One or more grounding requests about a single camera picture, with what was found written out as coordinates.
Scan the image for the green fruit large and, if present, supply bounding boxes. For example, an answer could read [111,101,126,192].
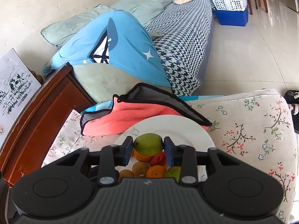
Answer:
[133,133,164,156]

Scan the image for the green apple fruit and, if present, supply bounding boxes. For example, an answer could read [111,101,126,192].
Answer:
[164,166,181,183]

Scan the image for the brown kiwi fruit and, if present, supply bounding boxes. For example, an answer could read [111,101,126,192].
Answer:
[118,169,135,183]

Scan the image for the red tomato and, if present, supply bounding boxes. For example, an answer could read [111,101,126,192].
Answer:
[149,151,166,167]

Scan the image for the white ceramic plate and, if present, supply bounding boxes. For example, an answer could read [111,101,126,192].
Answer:
[113,114,216,183]

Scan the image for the small brown kiwi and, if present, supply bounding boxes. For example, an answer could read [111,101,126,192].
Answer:
[132,162,149,178]

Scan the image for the orange tangerine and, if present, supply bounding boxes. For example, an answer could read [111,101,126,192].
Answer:
[145,165,167,178]
[134,151,153,163]

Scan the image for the pink grey towel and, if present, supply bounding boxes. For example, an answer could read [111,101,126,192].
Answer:
[80,83,212,136]

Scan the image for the pale green cushion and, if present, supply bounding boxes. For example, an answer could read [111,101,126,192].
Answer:
[73,63,172,103]

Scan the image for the brown wooden cabinet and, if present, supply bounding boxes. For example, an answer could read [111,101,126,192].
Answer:
[1,64,95,187]

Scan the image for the floral tablecloth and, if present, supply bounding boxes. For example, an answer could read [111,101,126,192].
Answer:
[43,89,298,223]

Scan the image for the blue cartoon pillow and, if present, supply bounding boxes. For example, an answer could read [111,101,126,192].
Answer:
[43,10,171,88]

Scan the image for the white milk carton box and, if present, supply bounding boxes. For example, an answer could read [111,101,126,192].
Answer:
[0,49,41,145]

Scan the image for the black slippers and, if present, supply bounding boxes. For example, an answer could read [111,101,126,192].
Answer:
[284,90,299,115]

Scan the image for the houndstooth sofa cover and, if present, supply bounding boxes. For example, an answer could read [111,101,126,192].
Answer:
[146,0,213,96]

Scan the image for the blue plastic storage box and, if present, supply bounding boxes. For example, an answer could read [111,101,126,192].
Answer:
[214,8,249,27]

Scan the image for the white plastic basket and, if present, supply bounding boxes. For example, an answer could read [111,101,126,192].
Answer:
[212,0,247,11]

